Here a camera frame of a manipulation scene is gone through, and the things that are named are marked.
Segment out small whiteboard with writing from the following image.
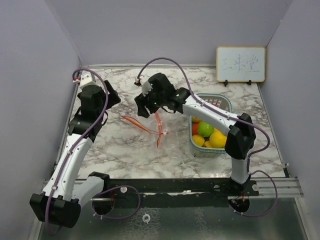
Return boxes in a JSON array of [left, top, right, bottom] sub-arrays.
[[216, 45, 266, 83]]

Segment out clear zip top bag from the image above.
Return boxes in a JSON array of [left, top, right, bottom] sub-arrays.
[[121, 110, 191, 159]]

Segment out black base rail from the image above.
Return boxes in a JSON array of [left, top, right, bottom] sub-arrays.
[[92, 178, 259, 209]]

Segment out light blue plastic basket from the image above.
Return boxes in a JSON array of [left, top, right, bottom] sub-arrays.
[[188, 93, 232, 158]]

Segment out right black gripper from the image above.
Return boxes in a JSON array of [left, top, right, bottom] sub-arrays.
[[135, 85, 166, 118]]

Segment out green apple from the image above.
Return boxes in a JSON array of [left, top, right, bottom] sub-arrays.
[[197, 121, 215, 138]]

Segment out orange tangerine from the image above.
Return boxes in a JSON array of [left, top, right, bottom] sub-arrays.
[[191, 122, 199, 136]]

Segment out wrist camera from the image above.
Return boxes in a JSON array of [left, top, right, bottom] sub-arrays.
[[141, 80, 153, 97], [79, 71, 97, 90]]

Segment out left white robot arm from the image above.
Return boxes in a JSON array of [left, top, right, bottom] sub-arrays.
[[29, 80, 121, 228]]

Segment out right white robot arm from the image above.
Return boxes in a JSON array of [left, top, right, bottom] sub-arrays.
[[134, 73, 256, 196]]

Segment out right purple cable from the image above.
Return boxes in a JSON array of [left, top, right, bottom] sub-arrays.
[[137, 57, 279, 217]]

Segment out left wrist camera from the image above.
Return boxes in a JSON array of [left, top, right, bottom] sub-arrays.
[[79, 71, 97, 90]]

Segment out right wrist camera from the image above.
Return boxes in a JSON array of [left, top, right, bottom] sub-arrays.
[[141, 80, 153, 97]]

